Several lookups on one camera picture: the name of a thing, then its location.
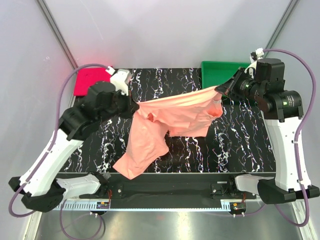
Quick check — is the white slotted cable duct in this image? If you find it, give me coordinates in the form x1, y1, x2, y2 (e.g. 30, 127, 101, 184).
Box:
54, 200, 231, 212

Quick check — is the aluminium corner post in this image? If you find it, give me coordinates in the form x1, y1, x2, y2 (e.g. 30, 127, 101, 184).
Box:
265, 0, 300, 49
35, 0, 78, 69

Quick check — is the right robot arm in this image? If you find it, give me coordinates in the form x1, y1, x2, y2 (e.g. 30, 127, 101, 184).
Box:
215, 48, 320, 205

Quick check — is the right controller board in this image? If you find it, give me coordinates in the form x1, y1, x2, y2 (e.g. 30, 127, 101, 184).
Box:
230, 202, 247, 216

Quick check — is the folded magenta t shirt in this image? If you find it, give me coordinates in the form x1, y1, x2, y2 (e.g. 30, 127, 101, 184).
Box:
73, 67, 112, 97

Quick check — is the purple cable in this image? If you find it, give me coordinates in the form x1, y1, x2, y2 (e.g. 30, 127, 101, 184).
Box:
8, 63, 113, 240
262, 48, 316, 227

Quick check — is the controller board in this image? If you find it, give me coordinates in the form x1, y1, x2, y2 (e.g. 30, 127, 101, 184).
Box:
230, 202, 247, 216
96, 201, 110, 211

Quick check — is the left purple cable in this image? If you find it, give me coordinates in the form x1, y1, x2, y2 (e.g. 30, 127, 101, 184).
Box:
8, 63, 113, 240

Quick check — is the left aluminium corner post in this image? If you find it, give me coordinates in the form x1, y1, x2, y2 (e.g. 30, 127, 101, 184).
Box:
35, 0, 78, 69

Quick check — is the left controller board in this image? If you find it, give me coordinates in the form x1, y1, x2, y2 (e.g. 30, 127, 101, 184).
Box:
96, 201, 110, 211

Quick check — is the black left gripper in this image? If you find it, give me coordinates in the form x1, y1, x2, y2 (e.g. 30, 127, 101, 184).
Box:
97, 86, 140, 125

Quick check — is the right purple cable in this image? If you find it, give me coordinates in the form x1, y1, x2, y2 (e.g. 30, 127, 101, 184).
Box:
262, 48, 316, 227

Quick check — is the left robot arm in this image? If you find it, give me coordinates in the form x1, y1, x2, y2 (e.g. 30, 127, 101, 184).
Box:
8, 69, 139, 213

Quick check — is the green plastic tray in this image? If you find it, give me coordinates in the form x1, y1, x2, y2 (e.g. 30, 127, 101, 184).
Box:
201, 61, 250, 89

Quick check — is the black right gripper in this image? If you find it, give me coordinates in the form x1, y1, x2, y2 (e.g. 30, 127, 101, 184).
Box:
215, 66, 265, 102

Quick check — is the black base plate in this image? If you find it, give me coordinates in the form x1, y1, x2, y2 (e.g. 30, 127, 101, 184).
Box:
79, 172, 258, 210

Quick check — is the right aluminium corner post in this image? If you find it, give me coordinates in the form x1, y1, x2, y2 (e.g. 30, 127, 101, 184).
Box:
265, 0, 300, 49

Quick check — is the peach t shirt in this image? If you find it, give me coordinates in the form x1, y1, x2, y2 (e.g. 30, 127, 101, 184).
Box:
113, 87, 223, 180

